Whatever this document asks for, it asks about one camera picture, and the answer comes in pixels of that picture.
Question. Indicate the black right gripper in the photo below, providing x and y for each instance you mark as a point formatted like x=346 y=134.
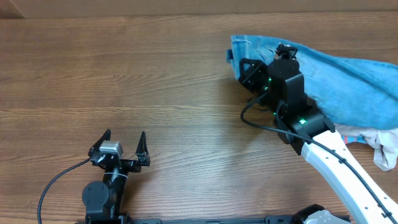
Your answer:
x=259 y=78

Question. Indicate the light blue denim jeans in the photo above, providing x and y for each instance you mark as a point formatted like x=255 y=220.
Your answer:
x=350 y=91

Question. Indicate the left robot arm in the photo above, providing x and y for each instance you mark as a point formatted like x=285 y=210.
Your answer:
x=103 y=199

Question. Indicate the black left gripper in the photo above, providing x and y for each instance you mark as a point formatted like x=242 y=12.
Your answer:
x=142 y=155

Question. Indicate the beige cotton trousers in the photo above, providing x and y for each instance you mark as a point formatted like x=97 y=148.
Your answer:
x=384 y=143

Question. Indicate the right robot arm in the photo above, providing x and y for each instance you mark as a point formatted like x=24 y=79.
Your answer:
x=280 y=86

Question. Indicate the blue printed t-shirt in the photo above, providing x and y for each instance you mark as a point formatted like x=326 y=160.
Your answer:
x=351 y=139

